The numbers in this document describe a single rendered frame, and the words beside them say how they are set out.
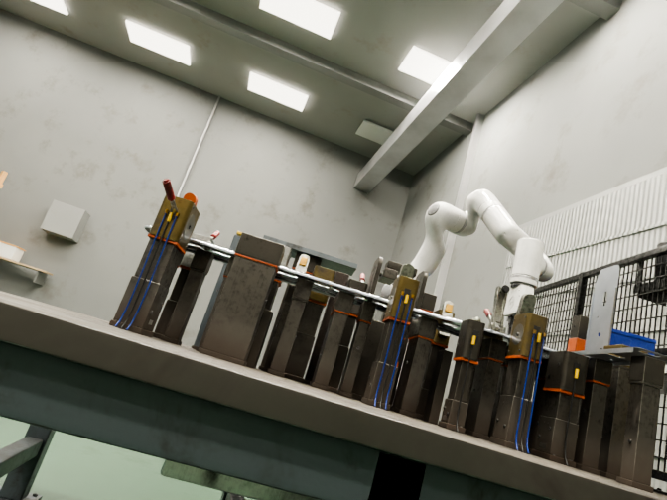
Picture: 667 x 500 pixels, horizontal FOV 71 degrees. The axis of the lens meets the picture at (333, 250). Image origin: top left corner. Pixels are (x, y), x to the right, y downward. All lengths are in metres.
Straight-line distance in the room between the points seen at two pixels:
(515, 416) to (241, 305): 0.75
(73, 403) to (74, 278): 9.75
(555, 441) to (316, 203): 9.60
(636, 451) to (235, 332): 0.96
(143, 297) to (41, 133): 10.20
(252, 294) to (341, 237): 9.40
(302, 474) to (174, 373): 0.21
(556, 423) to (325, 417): 0.89
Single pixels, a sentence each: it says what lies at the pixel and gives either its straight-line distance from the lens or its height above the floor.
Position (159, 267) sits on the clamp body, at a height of 0.87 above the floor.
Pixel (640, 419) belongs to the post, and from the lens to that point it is 1.31.
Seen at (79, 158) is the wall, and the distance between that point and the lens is 11.00.
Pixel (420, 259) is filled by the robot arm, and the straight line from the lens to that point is 1.98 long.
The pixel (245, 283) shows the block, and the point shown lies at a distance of 1.26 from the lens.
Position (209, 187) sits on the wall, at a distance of 10.52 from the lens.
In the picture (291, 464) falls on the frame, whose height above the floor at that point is 0.61.
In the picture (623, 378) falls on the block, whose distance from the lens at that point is 1.59.
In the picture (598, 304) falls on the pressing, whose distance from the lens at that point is 1.79.
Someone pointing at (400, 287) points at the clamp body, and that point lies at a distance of 1.28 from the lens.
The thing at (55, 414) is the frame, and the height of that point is 0.60.
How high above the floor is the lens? 0.72
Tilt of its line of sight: 16 degrees up
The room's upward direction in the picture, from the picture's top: 17 degrees clockwise
